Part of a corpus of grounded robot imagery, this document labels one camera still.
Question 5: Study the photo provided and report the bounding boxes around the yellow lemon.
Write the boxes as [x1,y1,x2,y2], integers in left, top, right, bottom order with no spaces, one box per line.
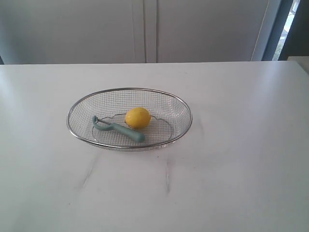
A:
[125,107,151,130]

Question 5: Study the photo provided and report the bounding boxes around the teal handled vegetable peeler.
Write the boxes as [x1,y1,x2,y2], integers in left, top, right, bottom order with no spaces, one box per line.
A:
[92,116,145,143]

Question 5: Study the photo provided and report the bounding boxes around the white cabinet doors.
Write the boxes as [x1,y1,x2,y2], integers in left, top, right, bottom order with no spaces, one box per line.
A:
[0,0,280,64]

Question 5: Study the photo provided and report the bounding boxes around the oval wire mesh basket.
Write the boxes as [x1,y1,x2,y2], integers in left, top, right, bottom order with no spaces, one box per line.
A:
[67,87,193,151]

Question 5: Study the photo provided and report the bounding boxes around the window with dark frame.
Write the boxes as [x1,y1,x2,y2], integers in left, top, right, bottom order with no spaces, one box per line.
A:
[262,0,309,61]

